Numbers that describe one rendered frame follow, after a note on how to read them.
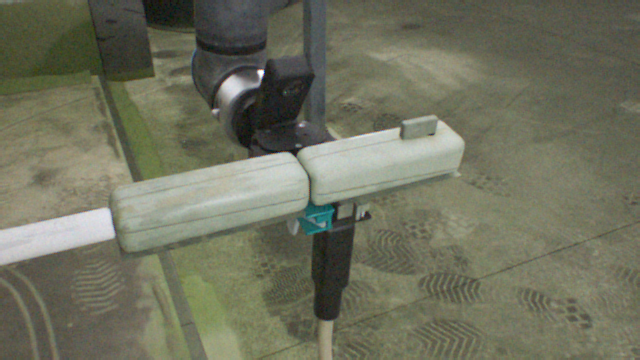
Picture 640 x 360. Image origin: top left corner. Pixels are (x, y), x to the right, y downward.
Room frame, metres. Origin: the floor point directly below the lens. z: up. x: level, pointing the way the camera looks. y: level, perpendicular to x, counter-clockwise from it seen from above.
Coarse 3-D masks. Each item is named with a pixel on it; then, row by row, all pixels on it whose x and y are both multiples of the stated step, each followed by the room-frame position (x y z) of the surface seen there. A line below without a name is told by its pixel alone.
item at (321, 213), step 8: (304, 208) 0.38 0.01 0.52; (312, 208) 0.38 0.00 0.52; (320, 208) 0.38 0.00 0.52; (328, 208) 0.38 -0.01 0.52; (312, 216) 0.37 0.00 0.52; (320, 216) 0.37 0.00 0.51; (328, 216) 0.38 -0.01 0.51; (304, 224) 0.38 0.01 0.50; (312, 224) 0.38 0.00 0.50; (328, 224) 0.38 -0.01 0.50; (304, 232) 0.37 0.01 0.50; (312, 232) 0.37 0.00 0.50
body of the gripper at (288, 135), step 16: (256, 96) 0.57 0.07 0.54; (240, 112) 0.56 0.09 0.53; (240, 128) 0.55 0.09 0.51; (272, 128) 0.51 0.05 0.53; (288, 128) 0.51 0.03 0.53; (304, 128) 0.51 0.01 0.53; (256, 144) 0.49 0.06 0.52; (272, 144) 0.48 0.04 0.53; (288, 144) 0.48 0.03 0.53; (304, 144) 0.48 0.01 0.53
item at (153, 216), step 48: (336, 144) 0.41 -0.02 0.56; (384, 144) 0.42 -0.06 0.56; (432, 144) 0.42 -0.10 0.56; (144, 192) 0.34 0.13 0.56; (192, 192) 0.34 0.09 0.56; (240, 192) 0.35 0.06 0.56; (288, 192) 0.36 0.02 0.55; (336, 192) 0.38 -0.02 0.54; (384, 192) 0.40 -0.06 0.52; (0, 240) 0.29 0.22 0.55; (48, 240) 0.30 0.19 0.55; (96, 240) 0.31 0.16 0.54; (144, 240) 0.31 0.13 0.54; (192, 240) 0.33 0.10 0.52; (336, 240) 0.39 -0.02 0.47; (336, 288) 0.40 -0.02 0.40
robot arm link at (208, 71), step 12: (192, 60) 0.70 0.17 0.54; (204, 60) 0.65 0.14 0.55; (216, 60) 0.64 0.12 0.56; (228, 60) 0.63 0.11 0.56; (240, 60) 0.64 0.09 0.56; (252, 60) 0.65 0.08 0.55; (264, 60) 0.67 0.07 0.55; (192, 72) 0.69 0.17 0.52; (204, 72) 0.65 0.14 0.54; (216, 72) 0.63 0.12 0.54; (228, 72) 0.62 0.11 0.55; (204, 84) 0.64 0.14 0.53; (216, 84) 0.61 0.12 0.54; (204, 96) 0.64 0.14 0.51
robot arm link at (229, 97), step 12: (240, 72) 0.61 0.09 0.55; (252, 72) 0.61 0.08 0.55; (228, 84) 0.60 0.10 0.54; (240, 84) 0.59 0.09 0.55; (252, 84) 0.58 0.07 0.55; (216, 96) 0.60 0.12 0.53; (228, 96) 0.58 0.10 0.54; (240, 96) 0.57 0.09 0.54; (216, 108) 0.60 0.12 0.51; (228, 108) 0.57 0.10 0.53; (228, 120) 0.57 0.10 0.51; (228, 132) 0.57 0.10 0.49; (240, 144) 0.57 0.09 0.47
